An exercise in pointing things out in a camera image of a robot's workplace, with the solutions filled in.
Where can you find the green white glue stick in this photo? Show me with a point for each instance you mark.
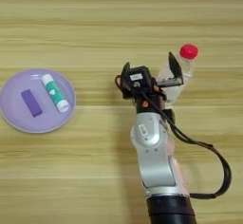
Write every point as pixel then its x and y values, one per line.
pixel 55 92

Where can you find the purple round plate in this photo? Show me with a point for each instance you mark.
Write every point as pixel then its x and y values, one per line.
pixel 19 120

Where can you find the black box white label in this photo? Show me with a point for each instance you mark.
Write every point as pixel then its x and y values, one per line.
pixel 139 76

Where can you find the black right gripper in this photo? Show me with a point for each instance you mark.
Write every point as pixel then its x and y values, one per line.
pixel 139 95

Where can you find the purple rectangular eraser block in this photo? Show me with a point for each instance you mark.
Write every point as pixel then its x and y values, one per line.
pixel 31 102

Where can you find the clear bottle red cap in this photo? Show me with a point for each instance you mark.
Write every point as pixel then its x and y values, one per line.
pixel 189 52

